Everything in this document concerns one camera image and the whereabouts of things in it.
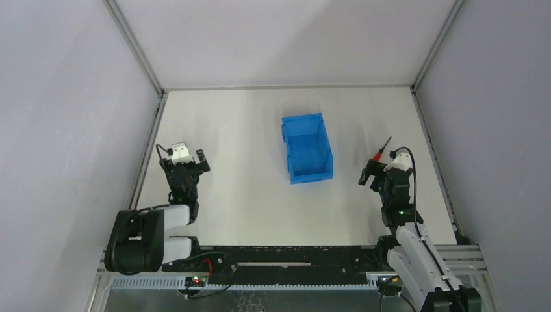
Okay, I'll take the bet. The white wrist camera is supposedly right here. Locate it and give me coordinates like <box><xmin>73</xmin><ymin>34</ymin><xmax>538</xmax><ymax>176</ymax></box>
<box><xmin>171</xmin><ymin>142</ymin><xmax>194</xmax><ymax>165</ymax></box>
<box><xmin>383</xmin><ymin>152</ymin><xmax>414</xmax><ymax>172</ymax></box>

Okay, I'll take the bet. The blue plastic bin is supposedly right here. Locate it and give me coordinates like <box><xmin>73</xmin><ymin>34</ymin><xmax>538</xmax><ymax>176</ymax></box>
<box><xmin>281</xmin><ymin>113</ymin><xmax>334</xmax><ymax>184</ymax></box>

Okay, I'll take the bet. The aluminium frame rail right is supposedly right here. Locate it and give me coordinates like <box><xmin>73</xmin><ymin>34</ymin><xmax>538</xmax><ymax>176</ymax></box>
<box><xmin>409</xmin><ymin>0</ymin><xmax>468</xmax><ymax>242</ymax></box>

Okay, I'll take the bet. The small circuit board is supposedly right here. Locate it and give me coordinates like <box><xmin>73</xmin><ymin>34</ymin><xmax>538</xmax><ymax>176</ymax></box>
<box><xmin>185</xmin><ymin>276</ymin><xmax>208</xmax><ymax>288</ymax></box>

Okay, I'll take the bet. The aluminium frame rail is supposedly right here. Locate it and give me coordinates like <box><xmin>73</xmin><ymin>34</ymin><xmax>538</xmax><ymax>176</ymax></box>
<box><xmin>103</xmin><ymin>0</ymin><xmax>166</xmax><ymax>209</ymax></box>
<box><xmin>409</xmin><ymin>0</ymin><xmax>468</xmax><ymax>242</ymax></box>

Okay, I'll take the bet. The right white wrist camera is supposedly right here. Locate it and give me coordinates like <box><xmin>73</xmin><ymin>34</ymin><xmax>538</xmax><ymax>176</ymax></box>
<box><xmin>383</xmin><ymin>152</ymin><xmax>414</xmax><ymax>172</ymax></box>

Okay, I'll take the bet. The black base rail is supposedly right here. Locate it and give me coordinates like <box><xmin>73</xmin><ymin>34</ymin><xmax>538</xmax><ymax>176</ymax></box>
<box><xmin>161</xmin><ymin>246</ymin><xmax>391</xmax><ymax>286</ymax></box>

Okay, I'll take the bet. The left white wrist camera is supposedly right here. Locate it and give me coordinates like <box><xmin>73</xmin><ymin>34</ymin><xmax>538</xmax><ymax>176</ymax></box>
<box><xmin>171</xmin><ymin>142</ymin><xmax>194</xmax><ymax>165</ymax></box>

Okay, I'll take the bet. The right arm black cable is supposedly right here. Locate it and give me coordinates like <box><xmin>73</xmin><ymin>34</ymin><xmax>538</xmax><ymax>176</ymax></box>
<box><xmin>389</xmin><ymin>146</ymin><xmax>468</xmax><ymax>312</ymax></box>

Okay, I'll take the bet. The red black screwdriver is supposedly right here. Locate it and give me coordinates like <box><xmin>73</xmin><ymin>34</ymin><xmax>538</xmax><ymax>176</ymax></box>
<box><xmin>372</xmin><ymin>136</ymin><xmax>392</xmax><ymax>162</ymax></box>

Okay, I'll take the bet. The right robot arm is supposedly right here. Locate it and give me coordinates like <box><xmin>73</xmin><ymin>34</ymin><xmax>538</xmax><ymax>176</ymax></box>
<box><xmin>359</xmin><ymin>156</ymin><xmax>483</xmax><ymax>311</ymax></box>

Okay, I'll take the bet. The aluminium frame rail left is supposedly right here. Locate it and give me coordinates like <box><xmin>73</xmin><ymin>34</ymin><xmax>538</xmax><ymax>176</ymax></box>
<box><xmin>103</xmin><ymin>0</ymin><xmax>166</xmax><ymax>209</ymax></box>

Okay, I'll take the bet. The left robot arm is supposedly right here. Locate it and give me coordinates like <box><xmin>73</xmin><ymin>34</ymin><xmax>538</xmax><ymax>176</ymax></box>
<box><xmin>104</xmin><ymin>144</ymin><xmax>210</xmax><ymax>275</ymax></box>

